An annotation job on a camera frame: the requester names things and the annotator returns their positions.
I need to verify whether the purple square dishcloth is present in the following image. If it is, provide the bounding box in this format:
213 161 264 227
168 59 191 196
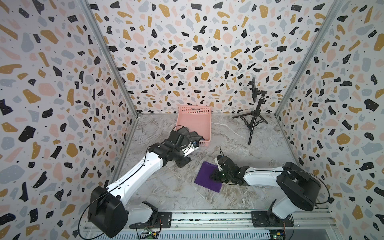
194 161 222 193

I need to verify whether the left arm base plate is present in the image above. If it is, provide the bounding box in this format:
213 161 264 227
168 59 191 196
129 212 172 229

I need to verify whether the green circuit board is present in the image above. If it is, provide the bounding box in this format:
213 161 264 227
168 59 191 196
140 231 159 240
270 230 286 240

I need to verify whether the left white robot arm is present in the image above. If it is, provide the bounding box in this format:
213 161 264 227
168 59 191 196
86 129 203 238

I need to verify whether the black tripod with phone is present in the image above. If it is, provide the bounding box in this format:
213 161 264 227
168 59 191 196
233 78 268 145

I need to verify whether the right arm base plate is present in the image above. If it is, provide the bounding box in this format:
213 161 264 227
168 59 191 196
251 211 294 228

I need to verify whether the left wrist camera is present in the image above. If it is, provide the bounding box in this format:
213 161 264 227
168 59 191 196
183 140 200 157

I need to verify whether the grey and blue dishcloth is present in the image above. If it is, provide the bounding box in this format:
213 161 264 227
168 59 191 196
173 125 205 145

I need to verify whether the aluminium mounting rail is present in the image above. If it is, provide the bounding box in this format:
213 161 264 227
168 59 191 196
82 208 338 240

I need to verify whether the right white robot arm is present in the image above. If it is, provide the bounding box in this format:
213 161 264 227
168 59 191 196
210 155 321 220

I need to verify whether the pink plastic basket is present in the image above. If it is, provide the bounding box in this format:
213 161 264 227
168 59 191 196
176 105 212 147

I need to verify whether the right green circuit board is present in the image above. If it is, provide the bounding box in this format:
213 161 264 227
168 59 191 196
270 230 286 240

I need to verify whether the left green circuit board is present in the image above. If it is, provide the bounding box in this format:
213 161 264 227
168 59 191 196
140 231 159 240

